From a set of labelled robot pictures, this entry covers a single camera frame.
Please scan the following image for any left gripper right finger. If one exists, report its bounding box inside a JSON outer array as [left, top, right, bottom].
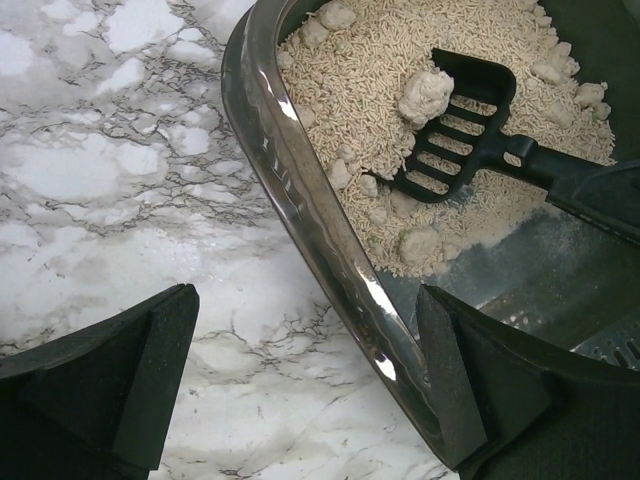
[[416, 285, 639, 479]]

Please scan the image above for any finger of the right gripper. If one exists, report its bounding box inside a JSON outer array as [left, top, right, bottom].
[[546, 160, 639, 245]]

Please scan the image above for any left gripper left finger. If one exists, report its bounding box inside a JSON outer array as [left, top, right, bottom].
[[1, 284, 199, 479]]

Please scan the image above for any dark grey litter box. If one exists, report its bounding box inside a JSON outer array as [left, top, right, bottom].
[[223, 1, 639, 444]]

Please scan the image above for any black litter scoop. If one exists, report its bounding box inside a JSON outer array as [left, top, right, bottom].
[[375, 47, 566, 204]]

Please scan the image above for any litter clump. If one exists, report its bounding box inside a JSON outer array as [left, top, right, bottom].
[[398, 71, 455, 130]]

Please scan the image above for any beige cat litter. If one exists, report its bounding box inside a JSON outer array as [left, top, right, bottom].
[[277, 1, 615, 276]]

